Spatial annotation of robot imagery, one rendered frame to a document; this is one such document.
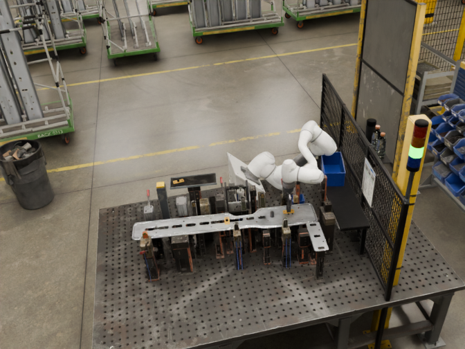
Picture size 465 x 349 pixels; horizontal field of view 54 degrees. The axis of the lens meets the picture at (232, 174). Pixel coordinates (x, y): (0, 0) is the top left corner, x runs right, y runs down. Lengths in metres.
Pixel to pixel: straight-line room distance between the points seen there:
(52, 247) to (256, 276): 2.50
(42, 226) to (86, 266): 0.91
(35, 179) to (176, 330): 2.95
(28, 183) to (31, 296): 1.39
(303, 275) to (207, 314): 0.76
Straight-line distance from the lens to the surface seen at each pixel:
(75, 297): 4.60
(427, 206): 5.36
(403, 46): 5.10
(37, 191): 5.65
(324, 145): 3.64
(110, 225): 4.09
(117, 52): 9.19
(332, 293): 3.36
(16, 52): 6.83
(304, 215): 3.47
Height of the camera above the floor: 3.26
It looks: 35 degrees down
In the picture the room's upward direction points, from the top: 5 degrees counter-clockwise
